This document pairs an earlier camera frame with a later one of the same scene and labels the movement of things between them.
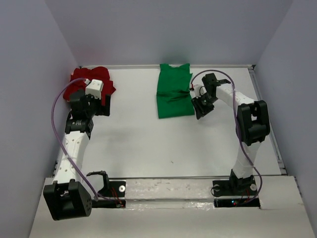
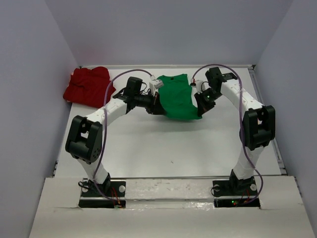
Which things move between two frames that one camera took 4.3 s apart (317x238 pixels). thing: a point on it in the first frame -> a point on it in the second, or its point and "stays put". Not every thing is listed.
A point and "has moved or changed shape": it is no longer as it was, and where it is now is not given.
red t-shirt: x=79 y=75 stays put
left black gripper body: x=94 y=105 -> x=148 y=102
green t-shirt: x=174 y=98 has moved or changed shape
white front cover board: x=184 y=208 stays put
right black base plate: x=235 y=188 stays put
